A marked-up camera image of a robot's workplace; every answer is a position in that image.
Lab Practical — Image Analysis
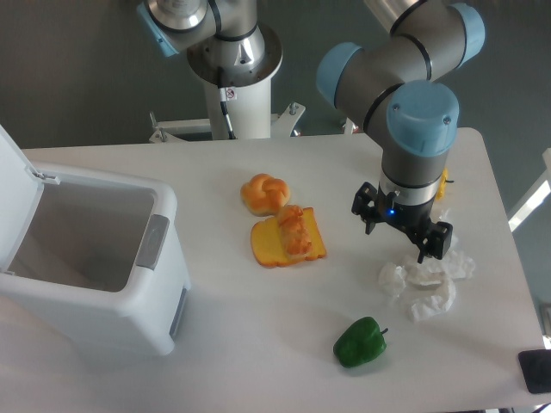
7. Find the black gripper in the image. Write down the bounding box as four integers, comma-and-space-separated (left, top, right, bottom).
351, 180, 453, 263

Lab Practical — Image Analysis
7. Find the white trash can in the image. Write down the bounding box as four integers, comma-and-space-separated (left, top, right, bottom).
1, 164, 190, 355

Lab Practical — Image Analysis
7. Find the white trash can lid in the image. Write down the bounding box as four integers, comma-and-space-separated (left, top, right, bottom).
1, 127, 60, 271

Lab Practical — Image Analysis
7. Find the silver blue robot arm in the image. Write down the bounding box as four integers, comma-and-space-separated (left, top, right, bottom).
137, 1, 486, 259

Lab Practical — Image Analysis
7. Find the upper crumpled white paper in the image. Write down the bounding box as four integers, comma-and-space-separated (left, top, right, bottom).
430, 206, 455, 226

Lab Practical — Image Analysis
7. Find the yellow bell pepper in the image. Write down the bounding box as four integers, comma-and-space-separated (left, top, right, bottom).
435, 168, 455, 200

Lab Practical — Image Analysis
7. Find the small crumpled white paper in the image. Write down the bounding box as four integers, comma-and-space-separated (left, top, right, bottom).
378, 262, 406, 298

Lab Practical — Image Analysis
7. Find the large crumpled white paper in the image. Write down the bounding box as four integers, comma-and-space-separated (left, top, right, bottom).
402, 250, 475, 322

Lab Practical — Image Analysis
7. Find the orange croissant pastry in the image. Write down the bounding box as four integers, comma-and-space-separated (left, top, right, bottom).
276, 205, 313, 259

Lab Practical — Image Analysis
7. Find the green bell pepper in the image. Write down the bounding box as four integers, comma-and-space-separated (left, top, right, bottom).
333, 317, 387, 368

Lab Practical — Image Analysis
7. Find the yellow toast slice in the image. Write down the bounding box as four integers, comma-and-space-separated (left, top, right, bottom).
251, 207, 327, 268

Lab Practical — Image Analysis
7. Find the braided bread roll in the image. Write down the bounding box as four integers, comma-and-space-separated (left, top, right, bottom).
240, 174, 291, 216

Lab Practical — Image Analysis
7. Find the black device at table edge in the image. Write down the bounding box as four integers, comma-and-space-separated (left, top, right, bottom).
517, 349, 550, 394

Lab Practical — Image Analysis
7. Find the white frame at right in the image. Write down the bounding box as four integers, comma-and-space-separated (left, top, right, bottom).
507, 148, 550, 232

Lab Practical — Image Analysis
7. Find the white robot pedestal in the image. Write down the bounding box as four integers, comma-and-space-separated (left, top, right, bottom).
187, 22, 282, 140

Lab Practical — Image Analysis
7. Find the black cable on pedestal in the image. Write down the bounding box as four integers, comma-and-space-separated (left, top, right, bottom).
216, 66, 237, 140

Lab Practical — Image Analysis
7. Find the white metal base frame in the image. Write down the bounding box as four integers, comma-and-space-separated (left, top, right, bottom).
148, 102, 361, 144

